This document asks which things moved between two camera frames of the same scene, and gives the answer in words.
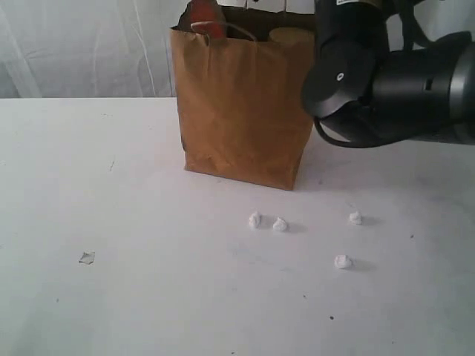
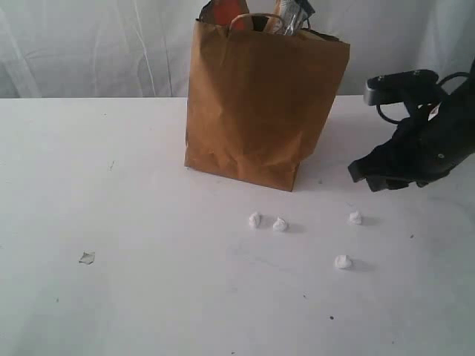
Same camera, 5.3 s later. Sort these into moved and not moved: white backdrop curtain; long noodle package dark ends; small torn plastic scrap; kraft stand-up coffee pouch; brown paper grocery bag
Moved: long noodle package dark ends; kraft stand-up coffee pouch; brown paper grocery bag
Not moved: small torn plastic scrap; white backdrop curtain
